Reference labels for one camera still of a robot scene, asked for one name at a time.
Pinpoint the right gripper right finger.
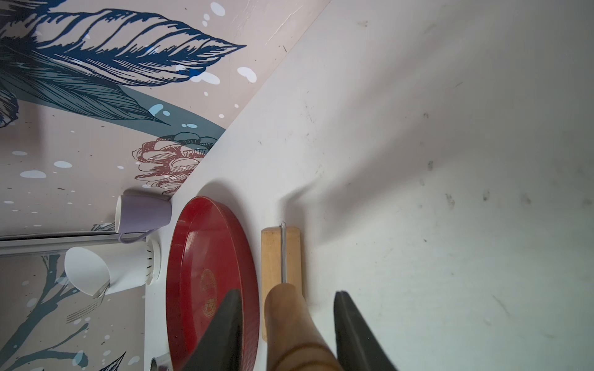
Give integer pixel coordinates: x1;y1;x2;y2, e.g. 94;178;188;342
334;292;398;371

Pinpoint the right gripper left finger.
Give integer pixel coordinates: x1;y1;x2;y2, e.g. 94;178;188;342
183;289;243;371

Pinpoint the small round metal cutter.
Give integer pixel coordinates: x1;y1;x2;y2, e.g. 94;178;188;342
148;353;173;371

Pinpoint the wooden rolling pin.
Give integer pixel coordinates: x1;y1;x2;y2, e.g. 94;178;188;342
260;222;344;371

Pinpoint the round red tray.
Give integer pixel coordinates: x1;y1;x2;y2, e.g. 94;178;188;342
166;196;260;370

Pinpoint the white cutlery holder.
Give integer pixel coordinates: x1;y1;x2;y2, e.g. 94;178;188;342
64;241;162;296

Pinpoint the purple mug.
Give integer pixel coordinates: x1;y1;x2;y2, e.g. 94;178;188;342
114;195;173;244

